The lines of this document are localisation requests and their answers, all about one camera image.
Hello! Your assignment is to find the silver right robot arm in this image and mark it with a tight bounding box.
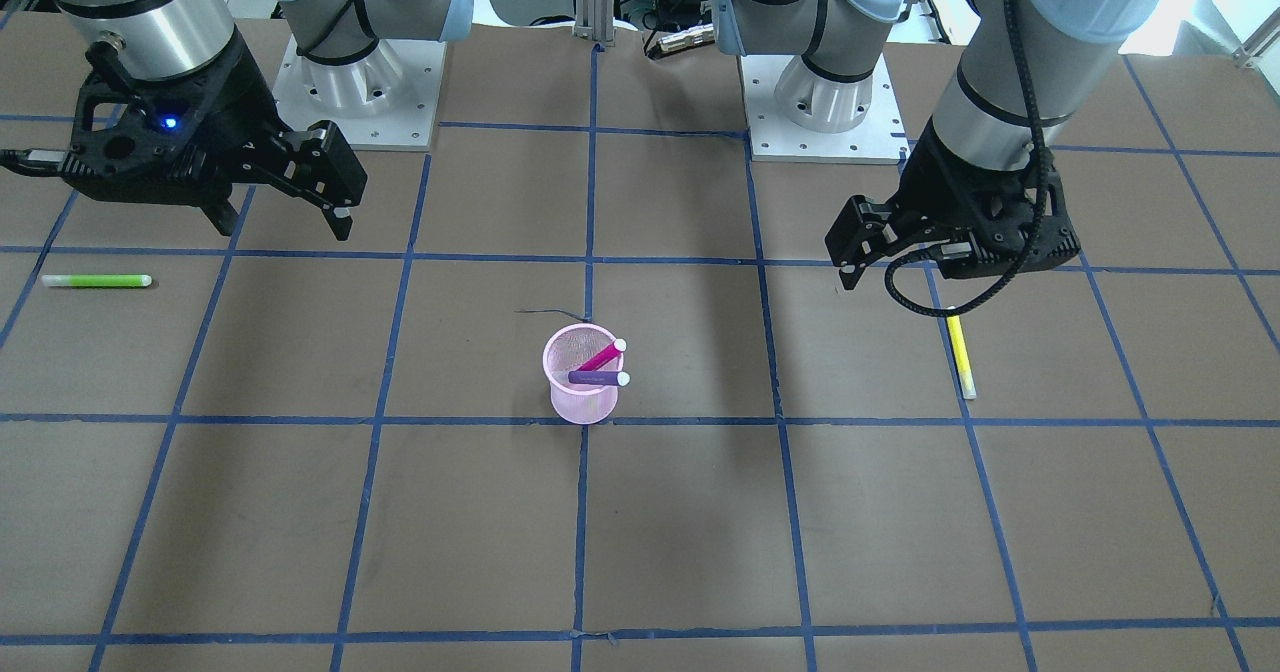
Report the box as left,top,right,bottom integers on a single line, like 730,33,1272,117
3,0,475,239

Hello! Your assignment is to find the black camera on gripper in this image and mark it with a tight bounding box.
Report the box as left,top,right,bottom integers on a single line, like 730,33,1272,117
3,33,210,207

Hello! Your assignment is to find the yellow highlighter pen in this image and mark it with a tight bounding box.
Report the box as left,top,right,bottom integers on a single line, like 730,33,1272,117
946,315,978,401

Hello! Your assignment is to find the pink highlighter pen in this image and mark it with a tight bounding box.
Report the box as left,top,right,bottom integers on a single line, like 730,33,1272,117
576,338,627,371

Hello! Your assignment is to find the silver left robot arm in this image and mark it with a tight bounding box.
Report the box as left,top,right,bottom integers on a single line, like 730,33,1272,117
709,0,1161,297

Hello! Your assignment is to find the pink mesh cup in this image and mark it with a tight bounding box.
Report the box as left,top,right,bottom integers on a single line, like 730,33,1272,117
541,324,625,425

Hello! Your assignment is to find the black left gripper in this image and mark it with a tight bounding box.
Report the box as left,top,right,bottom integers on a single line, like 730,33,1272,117
824,120,1051,292

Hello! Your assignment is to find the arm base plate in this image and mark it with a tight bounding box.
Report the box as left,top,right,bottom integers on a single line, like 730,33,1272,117
739,54,909,165
273,40,448,152

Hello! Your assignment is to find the purple highlighter pen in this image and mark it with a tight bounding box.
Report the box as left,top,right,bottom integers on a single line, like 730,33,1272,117
567,369,631,388

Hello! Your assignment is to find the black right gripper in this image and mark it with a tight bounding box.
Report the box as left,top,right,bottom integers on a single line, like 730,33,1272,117
189,28,369,242

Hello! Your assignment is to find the green highlighter pen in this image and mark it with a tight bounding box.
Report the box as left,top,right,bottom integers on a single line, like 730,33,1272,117
40,274,154,289

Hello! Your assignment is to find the black left gripper camera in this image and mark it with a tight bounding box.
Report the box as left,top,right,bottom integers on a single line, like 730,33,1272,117
932,186,1082,279

